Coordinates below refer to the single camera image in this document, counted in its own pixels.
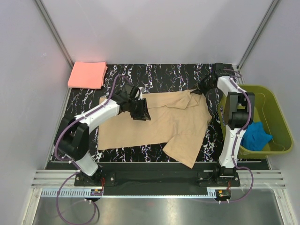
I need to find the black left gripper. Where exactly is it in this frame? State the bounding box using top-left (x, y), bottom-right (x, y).
top-left (128, 98), bottom-right (151, 121)

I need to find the beige t shirt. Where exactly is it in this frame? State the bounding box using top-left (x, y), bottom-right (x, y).
top-left (98, 90), bottom-right (212, 168)

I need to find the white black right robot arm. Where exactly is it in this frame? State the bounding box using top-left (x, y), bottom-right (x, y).
top-left (192, 63), bottom-right (255, 186)

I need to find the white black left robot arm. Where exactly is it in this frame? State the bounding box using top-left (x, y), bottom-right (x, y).
top-left (53, 87), bottom-right (151, 186)

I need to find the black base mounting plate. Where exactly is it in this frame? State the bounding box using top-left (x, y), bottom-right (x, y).
top-left (44, 161), bottom-right (270, 197)

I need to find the folded pink t shirt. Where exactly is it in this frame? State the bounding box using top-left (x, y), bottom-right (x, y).
top-left (67, 61), bottom-right (107, 90)

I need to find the olive green plastic bin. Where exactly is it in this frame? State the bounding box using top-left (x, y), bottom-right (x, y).
top-left (217, 84), bottom-right (294, 160)

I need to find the blue t shirt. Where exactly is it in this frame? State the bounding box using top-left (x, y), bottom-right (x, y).
top-left (241, 121), bottom-right (273, 151)

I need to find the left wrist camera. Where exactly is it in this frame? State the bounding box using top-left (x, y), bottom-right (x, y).
top-left (122, 84), bottom-right (144, 100)

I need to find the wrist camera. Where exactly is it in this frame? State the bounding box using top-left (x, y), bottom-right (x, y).
top-left (213, 63), bottom-right (225, 76)
top-left (122, 84), bottom-right (144, 100)

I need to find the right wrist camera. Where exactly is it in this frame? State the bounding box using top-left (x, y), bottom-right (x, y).
top-left (213, 63), bottom-right (225, 76)

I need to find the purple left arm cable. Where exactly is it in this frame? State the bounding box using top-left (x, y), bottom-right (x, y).
top-left (53, 75), bottom-right (136, 225)

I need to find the right aluminium corner post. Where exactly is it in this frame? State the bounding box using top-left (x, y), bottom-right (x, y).
top-left (236, 0), bottom-right (281, 70)

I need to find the aluminium corner post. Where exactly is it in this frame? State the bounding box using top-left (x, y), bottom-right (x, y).
top-left (33, 0), bottom-right (74, 68)
top-left (236, 0), bottom-right (281, 70)

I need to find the aluminium frame rail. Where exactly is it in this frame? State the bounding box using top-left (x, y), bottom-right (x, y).
top-left (31, 170), bottom-right (285, 199)

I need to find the left aluminium corner post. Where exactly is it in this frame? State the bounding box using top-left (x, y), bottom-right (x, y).
top-left (33, 0), bottom-right (74, 68)

